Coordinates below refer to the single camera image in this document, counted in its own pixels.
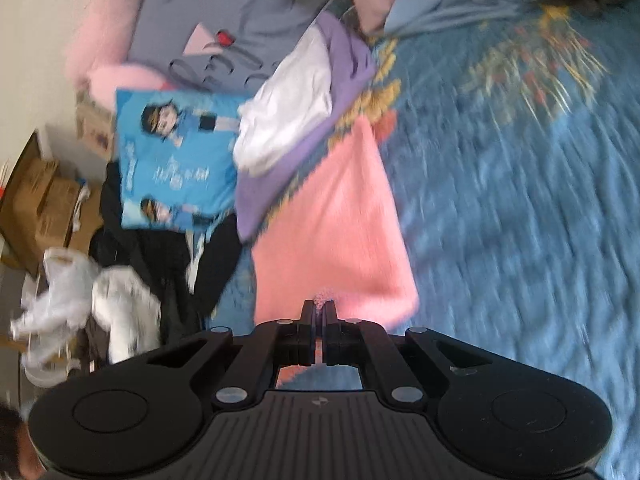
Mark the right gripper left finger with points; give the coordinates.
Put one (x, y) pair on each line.
(260, 355)

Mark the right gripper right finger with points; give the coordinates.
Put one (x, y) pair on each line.
(366, 346)

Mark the pink fleece towel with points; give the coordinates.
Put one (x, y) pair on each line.
(338, 238)

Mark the black garment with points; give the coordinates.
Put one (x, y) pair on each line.
(161, 259)

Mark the white puffer jacket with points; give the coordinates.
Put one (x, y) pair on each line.
(126, 309)

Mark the blue cartoon police pillow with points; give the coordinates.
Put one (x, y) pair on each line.
(175, 158)

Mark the white plastic bag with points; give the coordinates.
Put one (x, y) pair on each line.
(47, 329)

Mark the folded white garment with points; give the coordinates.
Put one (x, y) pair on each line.
(292, 102)

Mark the blue floral quilt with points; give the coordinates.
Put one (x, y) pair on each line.
(513, 158)

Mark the cardboard boxes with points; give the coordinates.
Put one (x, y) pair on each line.
(39, 198)

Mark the folded purple garment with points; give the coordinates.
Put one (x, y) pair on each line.
(352, 67)

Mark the grey-blue printed duvet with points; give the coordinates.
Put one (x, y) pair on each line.
(219, 45)

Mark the pink plush toy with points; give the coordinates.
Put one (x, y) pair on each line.
(96, 58)

